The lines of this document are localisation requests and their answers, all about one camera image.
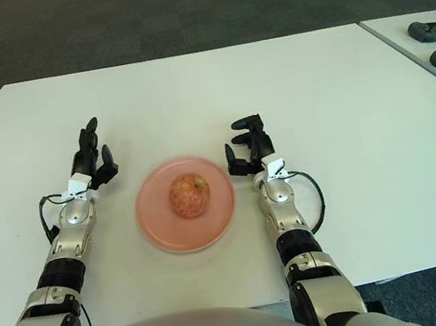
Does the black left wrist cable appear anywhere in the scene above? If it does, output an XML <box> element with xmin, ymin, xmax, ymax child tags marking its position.
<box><xmin>36</xmin><ymin>190</ymin><xmax>82</xmax><ymax>245</ymax></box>

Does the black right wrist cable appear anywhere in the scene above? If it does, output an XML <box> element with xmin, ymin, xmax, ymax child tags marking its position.
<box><xmin>286</xmin><ymin>165</ymin><xmax>332</xmax><ymax>238</ymax></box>

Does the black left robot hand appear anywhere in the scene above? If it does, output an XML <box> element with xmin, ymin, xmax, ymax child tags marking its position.
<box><xmin>62</xmin><ymin>114</ymin><xmax>123</xmax><ymax>195</ymax></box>

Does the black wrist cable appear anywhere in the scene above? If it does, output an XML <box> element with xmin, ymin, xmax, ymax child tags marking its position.
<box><xmin>36</xmin><ymin>190</ymin><xmax>82</xmax><ymax>245</ymax></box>
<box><xmin>286</xmin><ymin>165</ymin><xmax>332</xmax><ymax>238</ymax></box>

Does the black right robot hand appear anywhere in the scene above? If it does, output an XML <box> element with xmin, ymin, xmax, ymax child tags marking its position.
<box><xmin>217</xmin><ymin>111</ymin><xmax>279</xmax><ymax>180</ymax></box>

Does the red yellow apple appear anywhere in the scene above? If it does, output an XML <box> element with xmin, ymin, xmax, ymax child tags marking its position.
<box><xmin>166</xmin><ymin>169</ymin><xmax>216</xmax><ymax>222</ymax></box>

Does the black left elbow cable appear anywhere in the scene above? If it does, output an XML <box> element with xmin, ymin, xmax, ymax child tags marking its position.
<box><xmin>79</xmin><ymin>301</ymin><xmax>95</xmax><ymax>326</ymax></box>

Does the pink round plate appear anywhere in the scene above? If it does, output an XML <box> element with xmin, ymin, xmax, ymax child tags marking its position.
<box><xmin>126</xmin><ymin>149</ymin><xmax>245</xmax><ymax>261</ymax></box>

